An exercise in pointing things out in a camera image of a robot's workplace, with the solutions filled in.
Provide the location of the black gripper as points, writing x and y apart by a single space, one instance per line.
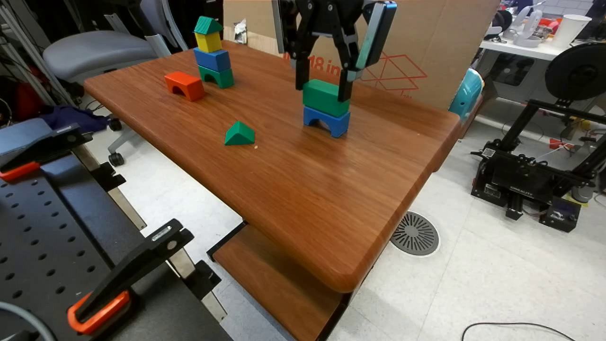
327 15

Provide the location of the green rectangular block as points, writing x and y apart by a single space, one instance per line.
322 97

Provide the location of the blue arch block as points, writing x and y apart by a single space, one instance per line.
337 125

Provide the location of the green arch block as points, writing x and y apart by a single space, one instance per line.
223 78

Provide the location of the green wedge block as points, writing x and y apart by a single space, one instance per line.
238 135

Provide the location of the blue rectangular block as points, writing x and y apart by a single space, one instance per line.
212 61

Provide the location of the yellow cube block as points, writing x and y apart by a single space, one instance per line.
208 42

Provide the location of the green roof-shaped block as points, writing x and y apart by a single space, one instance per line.
206 27

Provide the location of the orange arch block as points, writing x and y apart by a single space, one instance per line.
185 80

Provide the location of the large cardboard box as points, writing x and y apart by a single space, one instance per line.
435 38

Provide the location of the round metal floor drain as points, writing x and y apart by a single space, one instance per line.
414 233

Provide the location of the white side table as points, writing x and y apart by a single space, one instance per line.
522 48

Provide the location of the wooden lower table shelf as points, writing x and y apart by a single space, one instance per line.
271 277

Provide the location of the grey office chair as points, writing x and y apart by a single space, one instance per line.
94 53

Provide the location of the small red box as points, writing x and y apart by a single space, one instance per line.
549 23

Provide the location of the black 3D printer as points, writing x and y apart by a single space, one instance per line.
574 72

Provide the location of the blue cloth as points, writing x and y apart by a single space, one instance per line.
68 118

